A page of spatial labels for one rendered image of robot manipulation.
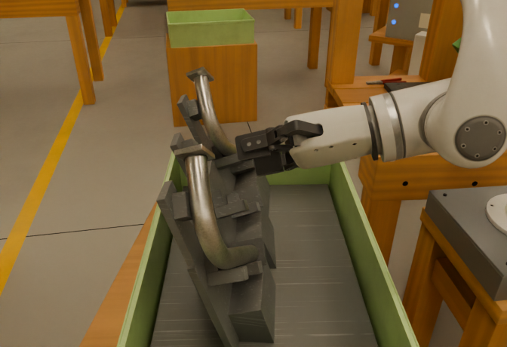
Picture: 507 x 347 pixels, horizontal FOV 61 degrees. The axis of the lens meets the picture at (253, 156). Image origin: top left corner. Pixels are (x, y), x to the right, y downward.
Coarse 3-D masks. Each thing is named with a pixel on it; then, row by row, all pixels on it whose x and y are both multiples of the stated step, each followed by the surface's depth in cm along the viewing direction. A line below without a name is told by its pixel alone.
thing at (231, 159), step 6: (216, 150) 94; (216, 156) 94; (222, 156) 93; (228, 156) 93; (234, 156) 92; (216, 162) 94; (222, 162) 93; (228, 162) 93; (234, 162) 92; (240, 162) 93; (246, 162) 102; (252, 162) 102; (222, 168) 95; (234, 168) 103; (240, 168) 102; (246, 168) 102; (252, 168) 103
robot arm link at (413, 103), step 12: (420, 84) 52; (432, 84) 51; (444, 84) 50; (396, 96) 51; (408, 96) 50; (420, 96) 50; (432, 96) 49; (396, 108) 50; (408, 108) 50; (420, 108) 49; (408, 120) 49; (420, 120) 49; (408, 132) 50; (420, 132) 49; (408, 144) 50; (420, 144) 50; (408, 156) 52
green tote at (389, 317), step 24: (168, 168) 100; (312, 168) 112; (336, 168) 105; (336, 192) 105; (360, 216) 84; (168, 240) 94; (360, 240) 85; (144, 264) 73; (360, 264) 85; (384, 264) 73; (144, 288) 71; (360, 288) 85; (384, 288) 70; (144, 312) 71; (384, 312) 70; (120, 336) 60; (144, 336) 70; (384, 336) 71; (408, 336) 60
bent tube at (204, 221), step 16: (192, 160) 58; (208, 160) 62; (192, 176) 58; (208, 176) 59; (192, 192) 57; (208, 192) 57; (192, 208) 57; (208, 208) 57; (208, 224) 56; (208, 240) 57; (208, 256) 58; (224, 256) 59; (240, 256) 65; (256, 256) 76
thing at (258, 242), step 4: (244, 240) 79; (248, 240) 78; (252, 240) 78; (256, 240) 78; (260, 240) 78; (232, 244) 79; (236, 244) 79; (240, 244) 79; (244, 244) 78; (248, 244) 78; (252, 244) 78; (256, 244) 78; (260, 244) 78; (260, 248) 78; (264, 248) 78; (260, 252) 78; (264, 252) 78; (260, 256) 77; (264, 256) 77; (256, 260) 78; (264, 260) 77; (264, 264) 77
